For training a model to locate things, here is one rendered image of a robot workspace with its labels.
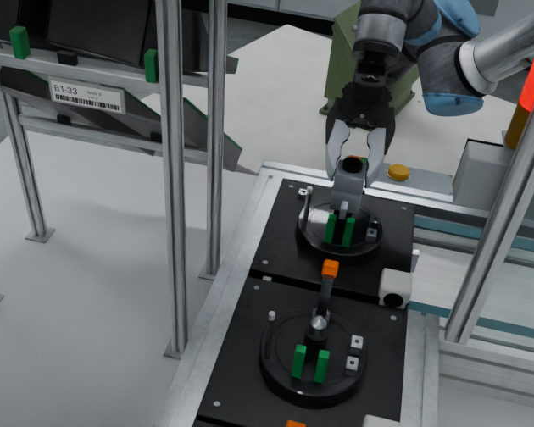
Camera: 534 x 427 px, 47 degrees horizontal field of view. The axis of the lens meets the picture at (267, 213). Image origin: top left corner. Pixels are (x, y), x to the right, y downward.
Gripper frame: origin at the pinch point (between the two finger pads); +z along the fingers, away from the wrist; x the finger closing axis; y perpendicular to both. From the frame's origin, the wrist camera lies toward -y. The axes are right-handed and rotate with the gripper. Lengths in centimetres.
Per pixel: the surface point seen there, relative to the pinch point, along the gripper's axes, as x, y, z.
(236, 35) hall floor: 91, 284, -107
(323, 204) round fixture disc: 3.5, 10.7, 4.3
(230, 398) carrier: 8.7, -16.9, 31.5
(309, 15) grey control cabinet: 48, 293, -130
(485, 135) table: -29, 60, -23
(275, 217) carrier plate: 10.9, 9.3, 8.0
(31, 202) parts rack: 52, 7, 14
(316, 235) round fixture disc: 3.3, 4.6, 9.6
